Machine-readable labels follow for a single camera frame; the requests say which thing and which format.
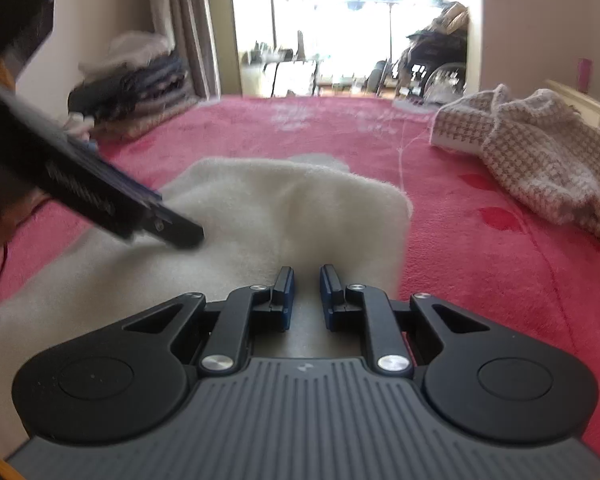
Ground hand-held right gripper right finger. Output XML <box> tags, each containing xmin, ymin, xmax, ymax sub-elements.
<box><xmin>320</xmin><ymin>263</ymin><xmax>496</xmax><ymax>377</ymax></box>

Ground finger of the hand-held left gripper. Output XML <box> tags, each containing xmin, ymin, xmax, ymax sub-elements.
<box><xmin>82</xmin><ymin>142</ymin><xmax>205</xmax><ymax>250</ymax></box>

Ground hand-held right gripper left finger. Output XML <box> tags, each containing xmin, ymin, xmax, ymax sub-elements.
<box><xmin>110</xmin><ymin>266</ymin><xmax>296</xmax><ymax>377</ymax></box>

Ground white knit sweater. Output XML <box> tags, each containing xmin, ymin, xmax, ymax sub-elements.
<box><xmin>0</xmin><ymin>156</ymin><xmax>414</xmax><ymax>453</ymax></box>

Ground stack of light folded clothes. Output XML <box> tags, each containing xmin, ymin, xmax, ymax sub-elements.
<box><xmin>60</xmin><ymin>111</ymin><xmax>99</xmax><ymax>153</ymax></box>

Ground stack of dark folded clothes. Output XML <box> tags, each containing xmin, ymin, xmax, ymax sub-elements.
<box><xmin>67</xmin><ymin>31</ymin><xmax>199</xmax><ymax>139</ymax></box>

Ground pink floral blanket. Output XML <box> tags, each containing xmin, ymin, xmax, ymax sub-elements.
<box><xmin>0</xmin><ymin>94</ymin><xmax>600</xmax><ymax>461</ymax></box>

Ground beige curtain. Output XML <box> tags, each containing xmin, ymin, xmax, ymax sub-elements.
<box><xmin>147</xmin><ymin>0</ymin><xmax>222</xmax><ymax>100</ymax></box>

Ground folding table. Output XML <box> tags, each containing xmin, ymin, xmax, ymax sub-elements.
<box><xmin>249</xmin><ymin>49</ymin><xmax>327</xmax><ymax>98</ymax></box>

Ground grey office chair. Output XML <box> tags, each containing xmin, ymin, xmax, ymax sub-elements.
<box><xmin>365</xmin><ymin>60</ymin><xmax>392</xmax><ymax>95</ymax></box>

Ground white plastic bag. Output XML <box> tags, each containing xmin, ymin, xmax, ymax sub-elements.
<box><xmin>424</xmin><ymin>79</ymin><xmax>462</xmax><ymax>107</ymax></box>

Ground brown checked knit sweater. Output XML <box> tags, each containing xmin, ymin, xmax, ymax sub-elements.
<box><xmin>429</xmin><ymin>84</ymin><xmax>600</xmax><ymax>252</ymax></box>

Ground black wheelchair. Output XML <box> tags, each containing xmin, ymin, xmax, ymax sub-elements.
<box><xmin>379</xmin><ymin>2</ymin><xmax>469</xmax><ymax>100</ymax></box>

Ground beige bag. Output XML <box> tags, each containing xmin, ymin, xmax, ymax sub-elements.
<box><xmin>432</xmin><ymin>2</ymin><xmax>469</xmax><ymax>36</ymax></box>

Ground cream nightstand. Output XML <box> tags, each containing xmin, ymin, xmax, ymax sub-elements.
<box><xmin>544</xmin><ymin>78</ymin><xmax>600</xmax><ymax>132</ymax></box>

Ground dark cable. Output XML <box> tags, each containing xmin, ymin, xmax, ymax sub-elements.
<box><xmin>0</xmin><ymin>199</ymin><xmax>48</xmax><ymax>313</ymax></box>

